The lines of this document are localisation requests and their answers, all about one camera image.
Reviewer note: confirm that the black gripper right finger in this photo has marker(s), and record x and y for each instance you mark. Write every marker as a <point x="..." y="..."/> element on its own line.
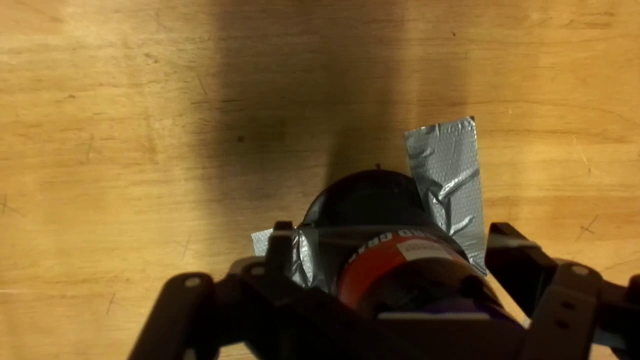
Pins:
<point x="573" y="306"/>

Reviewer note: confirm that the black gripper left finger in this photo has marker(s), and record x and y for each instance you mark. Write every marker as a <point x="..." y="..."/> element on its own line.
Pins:
<point x="181" y="313"/>

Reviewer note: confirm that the red orange band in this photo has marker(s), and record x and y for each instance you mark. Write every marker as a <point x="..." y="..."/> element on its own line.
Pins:
<point x="372" y="262"/>

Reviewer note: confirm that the grey duct tape piece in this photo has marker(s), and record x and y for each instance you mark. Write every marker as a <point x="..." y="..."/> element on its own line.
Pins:
<point x="306" y="256"/>
<point x="446" y="173"/>

